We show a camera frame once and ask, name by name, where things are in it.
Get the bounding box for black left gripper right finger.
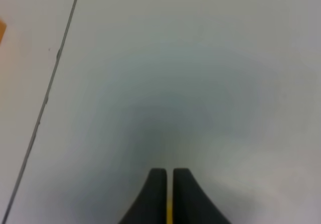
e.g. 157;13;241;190
173;168;229;223

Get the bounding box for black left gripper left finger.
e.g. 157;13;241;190
120;168;167;223

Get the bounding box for orange template cube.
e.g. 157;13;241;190
0;19;7;43

